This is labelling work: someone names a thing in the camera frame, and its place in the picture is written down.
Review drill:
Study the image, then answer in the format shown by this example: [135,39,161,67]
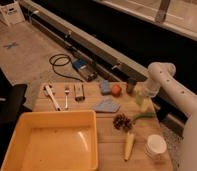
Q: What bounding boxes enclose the green translucent cup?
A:
[136,92,148,112]

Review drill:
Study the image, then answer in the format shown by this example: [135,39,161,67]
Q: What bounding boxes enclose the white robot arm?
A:
[140,62,197,171]

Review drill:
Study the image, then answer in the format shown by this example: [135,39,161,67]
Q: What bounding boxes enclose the white stacked cups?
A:
[145,134,167,160]

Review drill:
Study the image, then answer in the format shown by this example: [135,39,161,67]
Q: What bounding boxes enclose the yellow plastic tray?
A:
[0,111,98,171]

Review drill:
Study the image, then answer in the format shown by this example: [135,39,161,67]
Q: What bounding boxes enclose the orange block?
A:
[111,84,122,97]

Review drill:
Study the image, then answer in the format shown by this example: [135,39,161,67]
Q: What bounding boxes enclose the green bean pod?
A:
[132,113,156,123]

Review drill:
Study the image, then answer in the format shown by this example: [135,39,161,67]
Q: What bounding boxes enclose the wooden board table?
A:
[34,82,173,171]

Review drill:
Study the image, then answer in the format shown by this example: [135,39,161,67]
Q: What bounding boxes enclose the blue sponge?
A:
[99,80,111,95]

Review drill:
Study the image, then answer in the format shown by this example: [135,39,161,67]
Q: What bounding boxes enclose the blue folded cloth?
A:
[93,98,120,113]

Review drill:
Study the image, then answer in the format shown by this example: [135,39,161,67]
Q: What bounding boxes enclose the brown pine cone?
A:
[113,114,132,132]

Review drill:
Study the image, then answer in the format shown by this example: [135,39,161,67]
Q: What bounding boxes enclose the yellow corn cob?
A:
[124,133,135,161]

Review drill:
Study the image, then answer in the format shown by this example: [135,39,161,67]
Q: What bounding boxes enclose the blue power adapter box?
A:
[72,59,97,82]

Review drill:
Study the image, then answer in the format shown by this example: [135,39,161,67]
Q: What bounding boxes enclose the small metal box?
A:
[74,83,85,101]

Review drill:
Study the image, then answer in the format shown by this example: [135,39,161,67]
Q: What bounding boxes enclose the silver fork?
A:
[64,86,70,110]

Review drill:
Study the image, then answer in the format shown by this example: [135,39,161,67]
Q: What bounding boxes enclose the black chair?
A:
[0,84,27,168]

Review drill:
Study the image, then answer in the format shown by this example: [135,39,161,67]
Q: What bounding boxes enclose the white cardboard box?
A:
[0,0,25,26]

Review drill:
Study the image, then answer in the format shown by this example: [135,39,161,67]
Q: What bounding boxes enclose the black cable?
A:
[48,53,85,83]

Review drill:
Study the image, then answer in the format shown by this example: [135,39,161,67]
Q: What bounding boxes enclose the white handled utensil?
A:
[43,85,61,111]

